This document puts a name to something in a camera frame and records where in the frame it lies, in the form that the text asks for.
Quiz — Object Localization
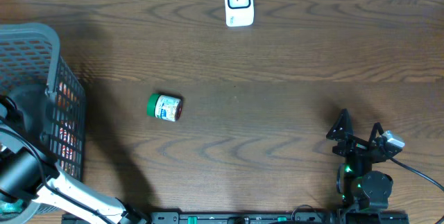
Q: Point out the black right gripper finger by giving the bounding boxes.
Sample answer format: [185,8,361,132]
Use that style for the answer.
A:
[326,109,353,141]
[368,122,384,143]

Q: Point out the green lid jar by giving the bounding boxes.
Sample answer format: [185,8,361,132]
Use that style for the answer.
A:
[146,94,182,122]

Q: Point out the grey plastic mesh basket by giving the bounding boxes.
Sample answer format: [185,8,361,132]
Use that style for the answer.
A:
[1,23,86,180]

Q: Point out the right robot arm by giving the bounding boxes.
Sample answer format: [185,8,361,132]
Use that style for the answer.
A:
[326,109,405,215]

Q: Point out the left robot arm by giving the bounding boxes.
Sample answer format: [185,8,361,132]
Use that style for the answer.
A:
[1,96,151,223]

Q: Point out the white barcode scanner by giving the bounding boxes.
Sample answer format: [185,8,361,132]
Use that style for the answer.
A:
[224,0,255,27]

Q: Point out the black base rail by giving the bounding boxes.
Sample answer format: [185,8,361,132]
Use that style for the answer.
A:
[61,211,410,224]

